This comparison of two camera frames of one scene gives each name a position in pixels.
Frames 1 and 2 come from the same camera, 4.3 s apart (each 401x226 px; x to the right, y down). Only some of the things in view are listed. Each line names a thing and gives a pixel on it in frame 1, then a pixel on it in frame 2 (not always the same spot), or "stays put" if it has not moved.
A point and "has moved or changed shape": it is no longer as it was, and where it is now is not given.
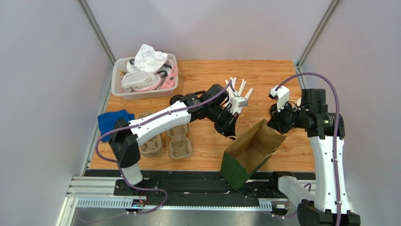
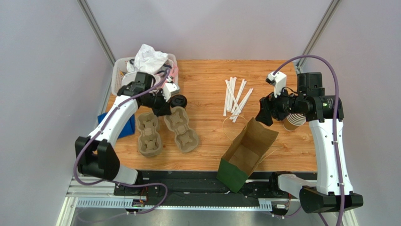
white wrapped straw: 243,85 stays put
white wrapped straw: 229,89 stays put
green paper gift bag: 243,159 has moved or changed shape
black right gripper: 276,121 → 271,106
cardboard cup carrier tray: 153,148 stays put
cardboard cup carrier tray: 180,146 has moved or changed shape
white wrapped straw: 247,95 stays put
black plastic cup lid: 175,98 stays put
